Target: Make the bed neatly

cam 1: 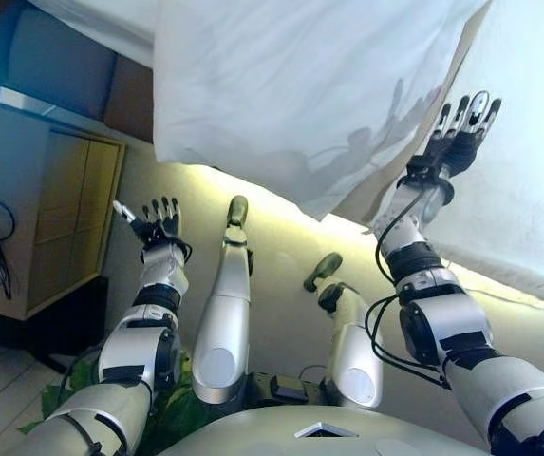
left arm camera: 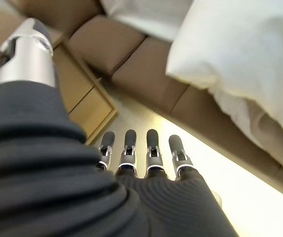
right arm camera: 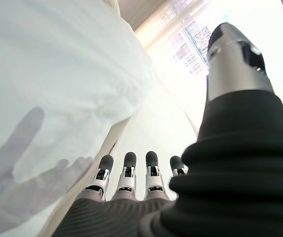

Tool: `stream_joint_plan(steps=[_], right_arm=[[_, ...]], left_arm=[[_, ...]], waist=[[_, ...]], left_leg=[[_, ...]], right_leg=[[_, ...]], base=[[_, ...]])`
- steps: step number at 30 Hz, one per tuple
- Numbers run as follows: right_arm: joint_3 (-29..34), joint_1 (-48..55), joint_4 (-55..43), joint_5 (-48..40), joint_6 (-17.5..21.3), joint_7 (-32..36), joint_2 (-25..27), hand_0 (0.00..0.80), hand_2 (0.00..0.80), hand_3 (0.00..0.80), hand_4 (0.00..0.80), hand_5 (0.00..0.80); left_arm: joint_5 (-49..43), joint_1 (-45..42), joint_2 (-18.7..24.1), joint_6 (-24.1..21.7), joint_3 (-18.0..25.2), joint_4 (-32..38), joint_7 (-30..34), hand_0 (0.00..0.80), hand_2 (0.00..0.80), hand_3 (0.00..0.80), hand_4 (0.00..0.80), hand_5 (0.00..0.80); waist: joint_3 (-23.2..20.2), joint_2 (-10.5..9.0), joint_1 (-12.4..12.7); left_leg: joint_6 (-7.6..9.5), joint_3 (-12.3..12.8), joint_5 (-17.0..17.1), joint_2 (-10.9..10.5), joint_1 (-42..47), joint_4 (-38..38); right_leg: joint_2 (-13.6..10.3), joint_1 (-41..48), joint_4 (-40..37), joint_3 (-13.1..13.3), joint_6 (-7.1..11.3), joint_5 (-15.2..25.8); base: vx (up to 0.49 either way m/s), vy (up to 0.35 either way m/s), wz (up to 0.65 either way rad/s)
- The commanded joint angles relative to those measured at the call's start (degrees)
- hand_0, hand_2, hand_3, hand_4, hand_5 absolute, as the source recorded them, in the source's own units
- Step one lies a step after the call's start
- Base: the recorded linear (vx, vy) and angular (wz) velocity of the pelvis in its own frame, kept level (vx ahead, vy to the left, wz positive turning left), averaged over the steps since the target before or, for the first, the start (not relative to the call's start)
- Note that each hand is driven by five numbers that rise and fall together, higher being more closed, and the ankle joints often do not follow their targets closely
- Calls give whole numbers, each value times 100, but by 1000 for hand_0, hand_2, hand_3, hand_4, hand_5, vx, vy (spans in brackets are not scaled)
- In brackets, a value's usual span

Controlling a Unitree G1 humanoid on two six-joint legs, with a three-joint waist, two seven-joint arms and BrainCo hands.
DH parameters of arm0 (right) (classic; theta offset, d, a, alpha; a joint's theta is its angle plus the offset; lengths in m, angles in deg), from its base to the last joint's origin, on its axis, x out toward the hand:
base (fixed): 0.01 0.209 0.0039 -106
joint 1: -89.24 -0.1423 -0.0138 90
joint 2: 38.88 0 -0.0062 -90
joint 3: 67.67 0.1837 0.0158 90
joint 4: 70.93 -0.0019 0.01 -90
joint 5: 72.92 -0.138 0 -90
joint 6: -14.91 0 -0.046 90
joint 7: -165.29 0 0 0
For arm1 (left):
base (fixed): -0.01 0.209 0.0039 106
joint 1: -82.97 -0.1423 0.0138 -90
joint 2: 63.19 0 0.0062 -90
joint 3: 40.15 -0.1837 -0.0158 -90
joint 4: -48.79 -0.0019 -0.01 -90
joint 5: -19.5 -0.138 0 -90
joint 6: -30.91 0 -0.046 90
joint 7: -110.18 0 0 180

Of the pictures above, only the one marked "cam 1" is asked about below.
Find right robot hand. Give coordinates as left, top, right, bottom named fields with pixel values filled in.
left=425, top=89, right=503, bottom=175

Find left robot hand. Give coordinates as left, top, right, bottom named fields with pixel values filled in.
left=112, top=197, right=182, bottom=246

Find white duvet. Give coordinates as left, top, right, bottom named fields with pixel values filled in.
left=152, top=0, right=544, bottom=315

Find wooden nightstand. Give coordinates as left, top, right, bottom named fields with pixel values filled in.
left=0, top=92, right=128, bottom=320

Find left silver robot leg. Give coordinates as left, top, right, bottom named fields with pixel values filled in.
left=190, top=194, right=257, bottom=406

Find silver robot leg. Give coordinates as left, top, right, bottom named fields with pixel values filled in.
left=303, top=251, right=385, bottom=410
left=190, top=194, right=257, bottom=406

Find black box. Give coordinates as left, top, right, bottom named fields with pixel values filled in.
left=0, top=277, right=110, bottom=377

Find green plant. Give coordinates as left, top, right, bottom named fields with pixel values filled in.
left=17, top=351, right=197, bottom=456

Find right silver robot leg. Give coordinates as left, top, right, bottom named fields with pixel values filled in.
left=303, top=251, right=385, bottom=410

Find grey robot torso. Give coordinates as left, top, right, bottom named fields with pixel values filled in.
left=157, top=406, right=491, bottom=456

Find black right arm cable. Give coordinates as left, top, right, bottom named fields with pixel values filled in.
left=365, top=189, right=454, bottom=391

